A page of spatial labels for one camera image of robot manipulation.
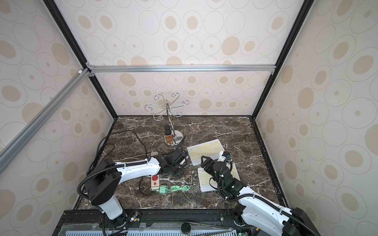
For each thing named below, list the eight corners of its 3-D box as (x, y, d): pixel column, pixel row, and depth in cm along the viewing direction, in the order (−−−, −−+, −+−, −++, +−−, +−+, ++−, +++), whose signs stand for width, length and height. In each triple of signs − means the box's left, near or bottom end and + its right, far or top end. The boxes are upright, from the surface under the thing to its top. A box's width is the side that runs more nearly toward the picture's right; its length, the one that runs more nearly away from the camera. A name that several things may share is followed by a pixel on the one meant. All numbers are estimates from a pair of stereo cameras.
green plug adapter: (160, 193, 84) (159, 191, 81) (161, 187, 86) (159, 185, 83) (168, 193, 84) (167, 191, 81) (169, 187, 86) (168, 185, 83)
